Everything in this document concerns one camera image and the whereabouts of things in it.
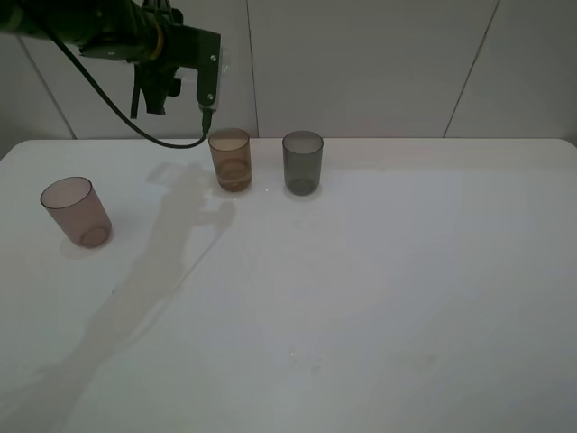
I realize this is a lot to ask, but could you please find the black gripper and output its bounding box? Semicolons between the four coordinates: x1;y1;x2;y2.
130;22;182;119

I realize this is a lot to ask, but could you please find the clear plastic water bottle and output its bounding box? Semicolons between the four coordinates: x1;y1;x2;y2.
176;47;230;85

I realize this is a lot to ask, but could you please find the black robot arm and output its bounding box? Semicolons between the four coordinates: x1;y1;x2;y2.
1;1;184;119

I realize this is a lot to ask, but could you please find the amber translucent plastic cup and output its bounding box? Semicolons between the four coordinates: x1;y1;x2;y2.
208;128;252;192

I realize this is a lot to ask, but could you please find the pink translucent plastic cup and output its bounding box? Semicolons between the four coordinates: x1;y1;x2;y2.
40;176;112;249

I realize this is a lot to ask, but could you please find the grey translucent plastic cup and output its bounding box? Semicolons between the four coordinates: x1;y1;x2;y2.
282;131;324;197

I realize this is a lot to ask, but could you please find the black camera cable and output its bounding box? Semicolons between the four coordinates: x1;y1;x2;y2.
42;22;214;149

